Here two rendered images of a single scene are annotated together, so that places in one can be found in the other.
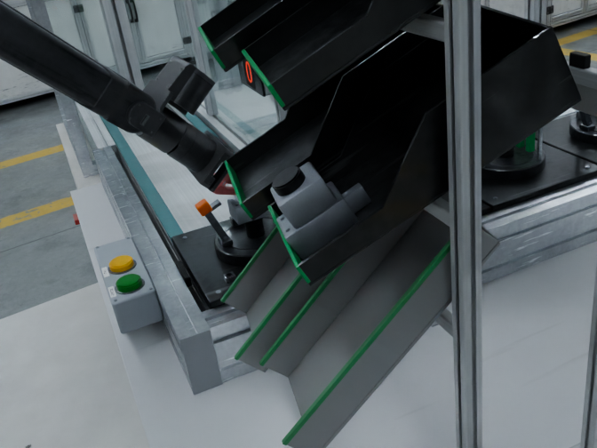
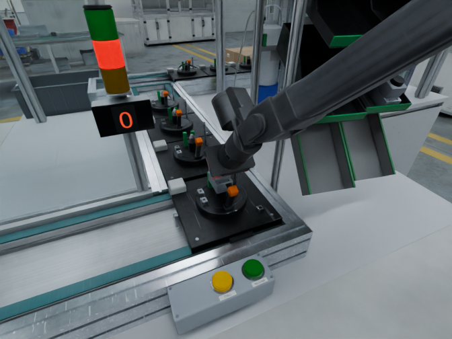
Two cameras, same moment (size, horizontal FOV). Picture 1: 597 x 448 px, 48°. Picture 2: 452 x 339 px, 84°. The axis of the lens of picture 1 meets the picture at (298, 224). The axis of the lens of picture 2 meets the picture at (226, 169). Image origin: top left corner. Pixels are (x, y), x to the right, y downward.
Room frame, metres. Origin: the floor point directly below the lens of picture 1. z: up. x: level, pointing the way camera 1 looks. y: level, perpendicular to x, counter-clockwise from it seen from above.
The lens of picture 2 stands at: (1.00, 0.58, 1.43)
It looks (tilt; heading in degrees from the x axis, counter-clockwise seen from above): 35 degrees down; 266
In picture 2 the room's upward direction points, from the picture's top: straight up
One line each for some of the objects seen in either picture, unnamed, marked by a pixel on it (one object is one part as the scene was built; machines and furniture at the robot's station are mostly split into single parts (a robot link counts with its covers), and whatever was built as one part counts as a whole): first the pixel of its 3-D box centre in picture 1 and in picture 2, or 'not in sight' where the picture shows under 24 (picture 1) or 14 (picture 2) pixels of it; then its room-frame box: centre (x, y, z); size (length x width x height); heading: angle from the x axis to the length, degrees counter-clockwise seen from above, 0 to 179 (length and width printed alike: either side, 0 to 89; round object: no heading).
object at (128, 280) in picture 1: (129, 284); (253, 269); (0.92, 0.28, 0.96); 0.04 x 0.04 x 0.02
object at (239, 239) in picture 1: (257, 238); (220, 198); (0.98, 0.07, 0.98); 0.14 x 0.14 x 0.02
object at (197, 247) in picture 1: (258, 249); (220, 202); (0.98, 0.07, 0.96); 0.24 x 0.24 x 0.02; 19
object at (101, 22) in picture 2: not in sight; (101, 24); (1.19, 0.02, 1.38); 0.05 x 0.05 x 0.05
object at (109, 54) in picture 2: not in sight; (109, 53); (1.19, 0.02, 1.33); 0.05 x 0.05 x 0.05
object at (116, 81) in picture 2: not in sight; (115, 79); (1.19, 0.02, 1.28); 0.05 x 0.05 x 0.05
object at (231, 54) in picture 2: not in sight; (253, 61); (0.01, -5.26, 0.20); 1.20 x 0.80 x 0.41; 116
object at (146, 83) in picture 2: not in sight; (254, 73); (0.65, -1.43, 0.92); 2.35 x 0.41 x 0.12; 19
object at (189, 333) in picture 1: (142, 234); (124, 302); (1.19, 0.31, 0.91); 0.89 x 0.06 x 0.11; 19
